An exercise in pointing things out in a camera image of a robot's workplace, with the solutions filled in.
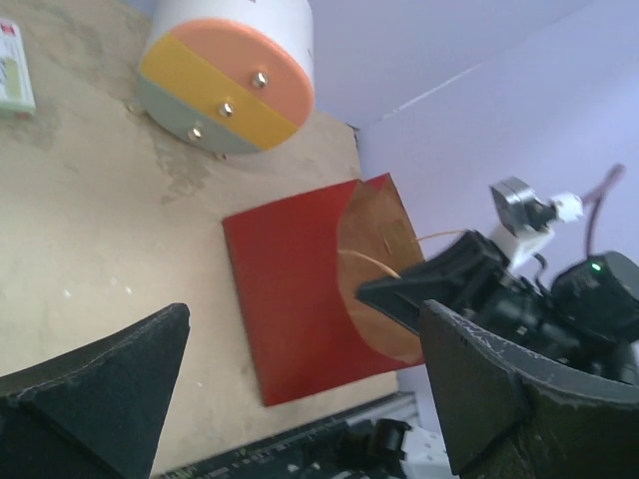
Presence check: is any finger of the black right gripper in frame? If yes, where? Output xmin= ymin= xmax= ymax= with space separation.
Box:
xmin=355 ymin=234 xmax=479 ymax=333

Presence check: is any small white green box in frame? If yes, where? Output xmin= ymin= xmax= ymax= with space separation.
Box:
xmin=0 ymin=18 xmax=36 ymax=119

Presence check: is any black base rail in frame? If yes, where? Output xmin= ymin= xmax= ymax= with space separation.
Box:
xmin=154 ymin=393 xmax=450 ymax=479

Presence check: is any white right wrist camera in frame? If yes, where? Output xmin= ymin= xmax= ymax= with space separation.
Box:
xmin=488 ymin=177 xmax=583 ymax=272

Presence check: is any round white mini drawer chest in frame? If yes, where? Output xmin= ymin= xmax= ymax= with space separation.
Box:
xmin=137 ymin=0 xmax=315 ymax=155

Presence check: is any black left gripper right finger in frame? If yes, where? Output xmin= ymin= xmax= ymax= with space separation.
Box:
xmin=419 ymin=301 xmax=638 ymax=479

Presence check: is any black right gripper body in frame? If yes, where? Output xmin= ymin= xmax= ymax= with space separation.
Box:
xmin=448 ymin=232 xmax=638 ymax=384

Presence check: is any red brown paper bag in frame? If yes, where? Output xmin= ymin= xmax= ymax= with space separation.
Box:
xmin=223 ymin=174 xmax=423 ymax=406

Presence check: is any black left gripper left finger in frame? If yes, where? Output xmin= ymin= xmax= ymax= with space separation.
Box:
xmin=1 ymin=303 xmax=190 ymax=478

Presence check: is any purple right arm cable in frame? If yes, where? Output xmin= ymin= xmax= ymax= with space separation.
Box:
xmin=582 ymin=163 xmax=628 ymax=255

